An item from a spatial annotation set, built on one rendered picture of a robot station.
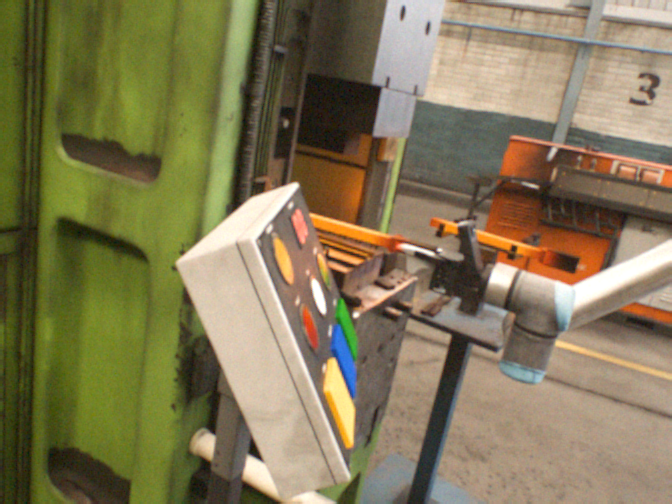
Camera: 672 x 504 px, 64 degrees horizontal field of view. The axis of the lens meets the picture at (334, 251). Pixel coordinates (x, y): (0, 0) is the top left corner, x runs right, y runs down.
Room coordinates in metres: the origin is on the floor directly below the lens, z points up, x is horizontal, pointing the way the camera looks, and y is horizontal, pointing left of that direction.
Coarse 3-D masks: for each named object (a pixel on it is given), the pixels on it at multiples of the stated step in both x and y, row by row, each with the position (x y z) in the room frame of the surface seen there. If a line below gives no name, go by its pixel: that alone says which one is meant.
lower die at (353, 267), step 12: (324, 252) 1.18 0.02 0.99; (336, 252) 1.20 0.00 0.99; (348, 252) 1.21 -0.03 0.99; (336, 264) 1.14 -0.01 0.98; (348, 264) 1.15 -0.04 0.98; (360, 264) 1.17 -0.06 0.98; (372, 264) 1.23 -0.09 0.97; (336, 276) 1.11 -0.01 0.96; (348, 276) 1.12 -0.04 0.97; (360, 276) 1.18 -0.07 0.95; (372, 276) 1.25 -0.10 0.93; (348, 288) 1.13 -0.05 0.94; (360, 288) 1.19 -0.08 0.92
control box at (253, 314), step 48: (288, 192) 0.73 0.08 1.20; (240, 240) 0.48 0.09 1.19; (288, 240) 0.61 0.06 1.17; (192, 288) 0.48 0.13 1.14; (240, 288) 0.48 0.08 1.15; (288, 288) 0.53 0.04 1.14; (336, 288) 0.80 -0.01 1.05; (240, 336) 0.48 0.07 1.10; (288, 336) 0.48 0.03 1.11; (240, 384) 0.48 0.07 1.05; (288, 384) 0.48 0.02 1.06; (288, 432) 0.48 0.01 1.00; (336, 432) 0.49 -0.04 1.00; (288, 480) 0.48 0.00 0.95; (336, 480) 0.48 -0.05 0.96
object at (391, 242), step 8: (312, 216) 1.28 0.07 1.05; (320, 216) 1.29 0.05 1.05; (320, 224) 1.26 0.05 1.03; (328, 224) 1.25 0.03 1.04; (336, 224) 1.24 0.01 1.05; (344, 224) 1.25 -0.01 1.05; (336, 232) 1.24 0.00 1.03; (344, 232) 1.23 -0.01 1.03; (352, 232) 1.22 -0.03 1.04; (360, 232) 1.21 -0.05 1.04; (368, 232) 1.21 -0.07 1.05; (376, 232) 1.22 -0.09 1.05; (368, 240) 1.20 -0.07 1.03; (376, 240) 1.20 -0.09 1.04; (384, 240) 1.19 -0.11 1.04; (392, 240) 1.17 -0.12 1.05; (400, 240) 1.17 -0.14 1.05; (408, 240) 1.18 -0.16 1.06; (392, 248) 1.17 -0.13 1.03; (424, 248) 1.15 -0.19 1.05; (432, 248) 1.14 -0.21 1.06
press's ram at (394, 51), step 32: (320, 0) 1.11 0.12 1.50; (352, 0) 1.09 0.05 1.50; (384, 0) 1.06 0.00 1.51; (416, 0) 1.17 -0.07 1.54; (320, 32) 1.11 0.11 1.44; (352, 32) 1.08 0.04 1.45; (384, 32) 1.06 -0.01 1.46; (416, 32) 1.20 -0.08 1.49; (320, 64) 1.10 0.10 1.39; (352, 64) 1.08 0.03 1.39; (384, 64) 1.09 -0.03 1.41; (416, 64) 1.24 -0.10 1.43
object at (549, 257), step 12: (456, 228) 1.52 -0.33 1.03; (480, 240) 1.48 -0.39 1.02; (492, 240) 1.47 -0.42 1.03; (504, 240) 1.45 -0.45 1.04; (528, 252) 1.41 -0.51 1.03; (540, 252) 1.39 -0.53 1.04; (552, 252) 1.39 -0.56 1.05; (564, 252) 1.39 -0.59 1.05; (552, 264) 1.39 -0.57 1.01; (564, 264) 1.37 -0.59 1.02; (576, 264) 1.36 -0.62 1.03
